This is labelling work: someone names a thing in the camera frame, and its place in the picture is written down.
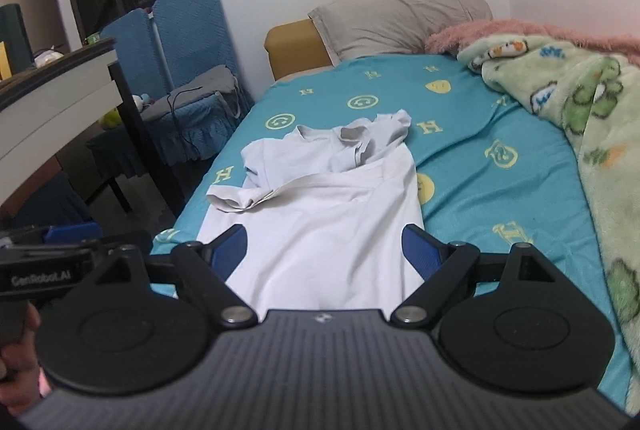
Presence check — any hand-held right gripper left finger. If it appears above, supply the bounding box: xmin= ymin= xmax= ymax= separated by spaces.
xmin=75 ymin=224 xmax=261 ymax=326

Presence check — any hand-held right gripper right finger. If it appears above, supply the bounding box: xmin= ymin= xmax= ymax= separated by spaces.
xmin=390 ymin=224 xmax=572 ymax=326

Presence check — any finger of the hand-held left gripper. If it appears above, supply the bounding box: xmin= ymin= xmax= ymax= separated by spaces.
xmin=42 ymin=222 xmax=104 ymax=246

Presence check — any white t-shirt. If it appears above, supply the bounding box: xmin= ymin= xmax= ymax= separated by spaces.
xmin=196 ymin=109 xmax=426 ymax=311

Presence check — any person's left hand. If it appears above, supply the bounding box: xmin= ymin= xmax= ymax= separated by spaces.
xmin=0 ymin=302 xmax=43 ymax=411

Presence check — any teal printed bed sheet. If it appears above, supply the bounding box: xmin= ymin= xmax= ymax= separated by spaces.
xmin=150 ymin=52 xmax=632 ymax=416

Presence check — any white black-framed table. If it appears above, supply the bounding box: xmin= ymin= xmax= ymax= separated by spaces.
xmin=0 ymin=37 xmax=187 ymax=217

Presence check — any grey cloth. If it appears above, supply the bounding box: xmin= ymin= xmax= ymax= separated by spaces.
xmin=145 ymin=65 xmax=241 ymax=122

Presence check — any blue covered chair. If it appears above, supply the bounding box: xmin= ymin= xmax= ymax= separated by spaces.
xmin=142 ymin=0 xmax=255 ymax=168
xmin=99 ymin=7 xmax=173 ymax=111

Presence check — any dark green chair back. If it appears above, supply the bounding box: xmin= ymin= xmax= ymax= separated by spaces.
xmin=0 ymin=4 xmax=35 ymax=72

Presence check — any green printed blanket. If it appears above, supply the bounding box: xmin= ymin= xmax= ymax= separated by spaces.
xmin=457 ymin=35 xmax=640 ymax=411

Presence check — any yellow headboard cushion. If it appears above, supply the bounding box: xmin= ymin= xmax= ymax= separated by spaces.
xmin=264 ymin=20 xmax=335 ymax=82

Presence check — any pink fluffy blanket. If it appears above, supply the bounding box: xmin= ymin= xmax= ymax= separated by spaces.
xmin=425 ymin=19 xmax=640 ymax=61

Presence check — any grey pillow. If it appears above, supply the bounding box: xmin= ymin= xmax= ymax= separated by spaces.
xmin=307 ymin=0 xmax=493 ymax=63

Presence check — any black cable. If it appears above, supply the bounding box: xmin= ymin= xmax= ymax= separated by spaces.
xmin=166 ymin=82 xmax=213 ymax=157

